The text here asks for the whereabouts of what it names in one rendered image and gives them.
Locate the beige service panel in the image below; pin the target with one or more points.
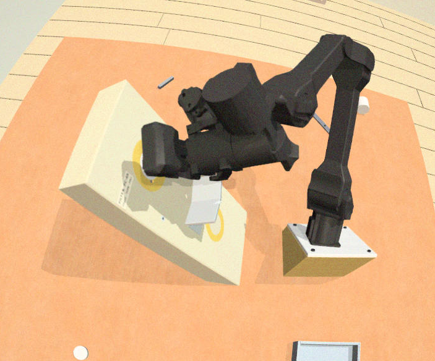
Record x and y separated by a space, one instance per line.
104 176

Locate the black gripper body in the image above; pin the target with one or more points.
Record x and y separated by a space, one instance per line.
206 153

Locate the grey rectangular bar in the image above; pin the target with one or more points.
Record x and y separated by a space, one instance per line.
168 80

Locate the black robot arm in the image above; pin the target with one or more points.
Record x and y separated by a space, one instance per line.
253 113

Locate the grey flat bar with two pins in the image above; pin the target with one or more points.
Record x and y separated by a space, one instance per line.
321 122

